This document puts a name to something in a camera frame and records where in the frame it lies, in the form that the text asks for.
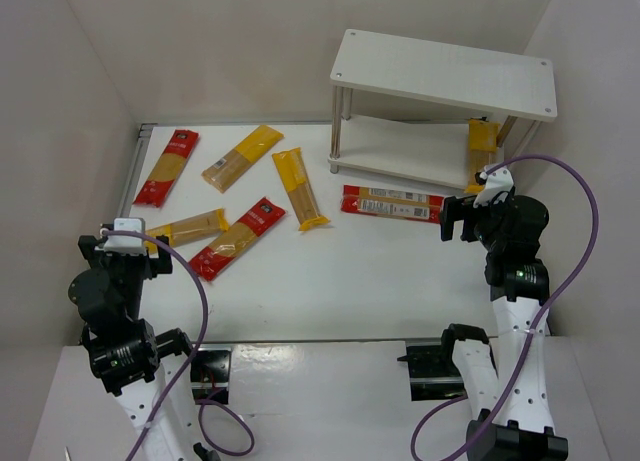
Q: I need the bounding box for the yellow Pastatime bag left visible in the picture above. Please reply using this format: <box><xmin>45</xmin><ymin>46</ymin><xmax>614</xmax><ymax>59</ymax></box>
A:
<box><xmin>145</xmin><ymin>208</ymin><xmax>230</xmax><ymax>248</ymax></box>

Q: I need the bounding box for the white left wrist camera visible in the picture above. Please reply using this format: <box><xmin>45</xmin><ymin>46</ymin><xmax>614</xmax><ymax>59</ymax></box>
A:
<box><xmin>99</xmin><ymin>217</ymin><xmax>147</xmax><ymax>256</ymax></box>

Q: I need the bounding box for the red spaghetti bag far left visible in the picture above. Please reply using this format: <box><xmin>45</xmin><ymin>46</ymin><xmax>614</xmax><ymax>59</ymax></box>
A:
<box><xmin>133</xmin><ymin>130</ymin><xmax>199</xmax><ymax>208</ymax></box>

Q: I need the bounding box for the red spaghetti bag centre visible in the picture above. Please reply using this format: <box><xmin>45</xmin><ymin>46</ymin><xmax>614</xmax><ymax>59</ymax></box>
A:
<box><xmin>189</xmin><ymin>197</ymin><xmax>286</xmax><ymax>281</ymax></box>

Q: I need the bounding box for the yellow pastatime bag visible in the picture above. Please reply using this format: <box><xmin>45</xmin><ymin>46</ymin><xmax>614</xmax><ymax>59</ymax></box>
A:
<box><xmin>465</xmin><ymin>119</ymin><xmax>500</xmax><ymax>194</ymax></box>
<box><xmin>145</xmin><ymin>208</ymin><xmax>230</xmax><ymax>248</ymax></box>

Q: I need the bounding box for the red spaghetti bag near shelf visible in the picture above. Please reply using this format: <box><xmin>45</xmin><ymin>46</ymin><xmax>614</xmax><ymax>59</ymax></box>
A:
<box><xmin>341</xmin><ymin>185</ymin><xmax>444</xmax><ymax>223</ymax></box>

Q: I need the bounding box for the yellow spaghetti bag with barcode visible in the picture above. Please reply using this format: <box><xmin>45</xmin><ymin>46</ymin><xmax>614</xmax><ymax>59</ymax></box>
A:
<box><xmin>201</xmin><ymin>125</ymin><xmax>284</xmax><ymax>193</ymax></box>

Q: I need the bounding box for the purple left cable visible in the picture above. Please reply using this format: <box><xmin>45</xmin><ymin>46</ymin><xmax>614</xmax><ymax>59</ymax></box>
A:
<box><xmin>102</xmin><ymin>230</ymin><xmax>255</xmax><ymax>461</ymax></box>

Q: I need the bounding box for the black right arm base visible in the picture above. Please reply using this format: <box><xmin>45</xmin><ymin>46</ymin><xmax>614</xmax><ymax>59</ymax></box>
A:
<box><xmin>397</xmin><ymin>340</ymin><xmax>465</xmax><ymax>402</ymax></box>

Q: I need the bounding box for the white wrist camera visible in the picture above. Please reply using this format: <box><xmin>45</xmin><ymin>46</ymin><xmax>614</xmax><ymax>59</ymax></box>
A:
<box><xmin>473</xmin><ymin>165</ymin><xmax>514</xmax><ymax>208</ymax></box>
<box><xmin>99</xmin><ymin>217</ymin><xmax>147</xmax><ymax>256</ymax></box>

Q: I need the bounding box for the purple cable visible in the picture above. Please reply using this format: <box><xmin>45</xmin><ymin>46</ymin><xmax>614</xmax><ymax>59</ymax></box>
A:
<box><xmin>102</xmin><ymin>230</ymin><xmax>255</xmax><ymax>461</ymax></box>
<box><xmin>410</xmin><ymin>154</ymin><xmax>600</xmax><ymax>461</ymax></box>

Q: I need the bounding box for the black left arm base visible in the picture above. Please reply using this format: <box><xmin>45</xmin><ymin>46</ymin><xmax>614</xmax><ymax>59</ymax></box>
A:
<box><xmin>190</xmin><ymin>344</ymin><xmax>232</xmax><ymax>405</ymax></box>

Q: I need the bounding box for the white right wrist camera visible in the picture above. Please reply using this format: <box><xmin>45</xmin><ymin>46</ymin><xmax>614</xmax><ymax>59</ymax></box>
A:
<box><xmin>473</xmin><ymin>165</ymin><xmax>514</xmax><ymax>208</ymax></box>

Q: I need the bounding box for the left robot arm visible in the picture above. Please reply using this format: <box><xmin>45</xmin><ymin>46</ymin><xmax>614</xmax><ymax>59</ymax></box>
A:
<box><xmin>68</xmin><ymin>229</ymin><xmax>218</xmax><ymax>460</ymax></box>

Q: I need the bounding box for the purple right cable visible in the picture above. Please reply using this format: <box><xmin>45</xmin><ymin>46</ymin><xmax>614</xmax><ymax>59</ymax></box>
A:
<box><xmin>410</xmin><ymin>154</ymin><xmax>600</xmax><ymax>461</ymax></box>

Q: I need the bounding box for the yellow Pastatime bag front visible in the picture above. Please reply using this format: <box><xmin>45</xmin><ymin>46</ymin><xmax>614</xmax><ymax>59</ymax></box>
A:
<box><xmin>465</xmin><ymin>119</ymin><xmax>500</xmax><ymax>194</ymax></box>

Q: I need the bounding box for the aluminium table edge rail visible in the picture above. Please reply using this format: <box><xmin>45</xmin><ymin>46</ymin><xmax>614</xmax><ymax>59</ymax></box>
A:
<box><xmin>116</xmin><ymin>123</ymin><xmax>156</xmax><ymax>217</ymax></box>

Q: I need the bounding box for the white two-tier shelf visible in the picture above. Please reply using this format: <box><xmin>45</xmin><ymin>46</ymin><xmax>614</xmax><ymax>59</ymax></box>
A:
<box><xmin>328</xmin><ymin>29</ymin><xmax>557</xmax><ymax>190</ymax></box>

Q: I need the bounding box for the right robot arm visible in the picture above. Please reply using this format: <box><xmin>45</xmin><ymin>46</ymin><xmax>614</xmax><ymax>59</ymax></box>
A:
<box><xmin>439</xmin><ymin>192</ymin><xmax>569</xmax><ymax>460</ymax></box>

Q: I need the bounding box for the yellow spaghetti bag centre upright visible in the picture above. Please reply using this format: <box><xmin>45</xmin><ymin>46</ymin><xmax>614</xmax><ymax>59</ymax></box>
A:
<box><xmin>272</xmin><ymin>147</ymin><xmax>330</xmax><ymax>232</ymax></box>

